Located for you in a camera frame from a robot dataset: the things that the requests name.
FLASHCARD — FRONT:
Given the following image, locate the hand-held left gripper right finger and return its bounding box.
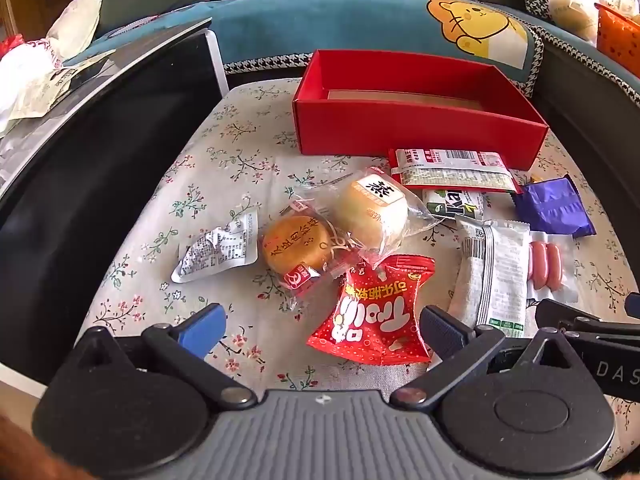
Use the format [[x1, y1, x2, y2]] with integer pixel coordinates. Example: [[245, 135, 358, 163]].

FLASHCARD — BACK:
[[389, 306, 583, 409]]

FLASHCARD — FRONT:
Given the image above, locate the white and green snack packet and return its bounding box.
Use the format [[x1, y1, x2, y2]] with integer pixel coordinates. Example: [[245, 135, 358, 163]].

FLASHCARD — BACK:
[[447, 217, 531, 338]]

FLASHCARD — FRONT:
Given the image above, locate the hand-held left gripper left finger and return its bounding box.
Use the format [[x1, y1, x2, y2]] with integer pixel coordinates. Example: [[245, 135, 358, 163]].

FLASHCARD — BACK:
[[65, 303, 258, 409]]

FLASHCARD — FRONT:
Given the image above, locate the blue cushion with yellow bear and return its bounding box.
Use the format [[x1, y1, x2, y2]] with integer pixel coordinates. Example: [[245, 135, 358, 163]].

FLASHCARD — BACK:
[[65, 0, 543, 98]]

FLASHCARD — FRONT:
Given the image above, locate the orange round pastry packet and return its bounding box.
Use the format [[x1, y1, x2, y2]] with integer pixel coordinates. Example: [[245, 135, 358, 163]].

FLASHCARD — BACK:
[[260, 199, 351, 311]]

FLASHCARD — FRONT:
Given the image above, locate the red candy bag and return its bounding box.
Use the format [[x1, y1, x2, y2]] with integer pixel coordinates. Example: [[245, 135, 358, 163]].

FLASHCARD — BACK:
[[306, 255, 436, 367]]

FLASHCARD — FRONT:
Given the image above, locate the floral tablecloth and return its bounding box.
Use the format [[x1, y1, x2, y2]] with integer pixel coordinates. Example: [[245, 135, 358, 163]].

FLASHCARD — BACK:
[[82, 82, 640, 471]]

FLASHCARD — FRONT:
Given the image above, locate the clear plastic bag of bread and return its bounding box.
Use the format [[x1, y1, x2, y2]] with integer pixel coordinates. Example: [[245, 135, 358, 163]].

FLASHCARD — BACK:
[[542, 0, 640, 43]]

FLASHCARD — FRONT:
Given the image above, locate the clear sausage packet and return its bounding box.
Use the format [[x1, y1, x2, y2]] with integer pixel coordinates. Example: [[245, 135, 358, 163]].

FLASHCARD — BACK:
[[525, 232, 581, 306]]

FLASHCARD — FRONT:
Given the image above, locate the red and white long packet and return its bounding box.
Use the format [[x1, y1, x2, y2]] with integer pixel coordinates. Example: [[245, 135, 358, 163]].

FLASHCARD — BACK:
[[389, 148, 523, 194]]

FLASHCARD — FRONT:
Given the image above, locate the silver foil snack packet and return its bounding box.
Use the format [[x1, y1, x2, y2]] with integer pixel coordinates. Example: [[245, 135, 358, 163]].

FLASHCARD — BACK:
[[171, 210, 258, 283]]

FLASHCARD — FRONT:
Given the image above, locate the red cardboard box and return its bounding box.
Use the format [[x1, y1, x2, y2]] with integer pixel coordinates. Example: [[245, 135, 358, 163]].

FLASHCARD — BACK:
[[292, 50, 550, 171]]

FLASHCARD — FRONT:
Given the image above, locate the orange basket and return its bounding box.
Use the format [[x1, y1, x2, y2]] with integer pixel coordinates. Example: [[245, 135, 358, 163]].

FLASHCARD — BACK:
[[595, 2, 640, 68]]

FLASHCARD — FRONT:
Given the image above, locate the green and white wafer packet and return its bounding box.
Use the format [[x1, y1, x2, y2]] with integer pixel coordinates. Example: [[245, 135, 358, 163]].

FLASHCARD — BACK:
[[422, 187, 501, 223]]

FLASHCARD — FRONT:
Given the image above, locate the pale steamed cake packet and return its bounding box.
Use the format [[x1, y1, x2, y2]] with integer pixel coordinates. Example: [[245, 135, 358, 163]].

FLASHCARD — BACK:
[[295, 167, 441, 268]]

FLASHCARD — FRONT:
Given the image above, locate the white plastic bag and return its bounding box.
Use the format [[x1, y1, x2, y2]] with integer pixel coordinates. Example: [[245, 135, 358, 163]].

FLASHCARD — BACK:
[[0, 35, 68, 133]]

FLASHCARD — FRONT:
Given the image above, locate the purple foil packet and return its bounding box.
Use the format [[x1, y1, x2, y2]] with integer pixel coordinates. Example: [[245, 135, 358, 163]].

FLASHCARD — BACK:
[[512, 174, 597, 238]]

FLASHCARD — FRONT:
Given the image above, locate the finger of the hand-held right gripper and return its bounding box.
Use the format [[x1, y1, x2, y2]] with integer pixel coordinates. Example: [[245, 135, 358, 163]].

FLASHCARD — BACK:
[[559, 316, 640, 356], [535, 298, 608, 333]]

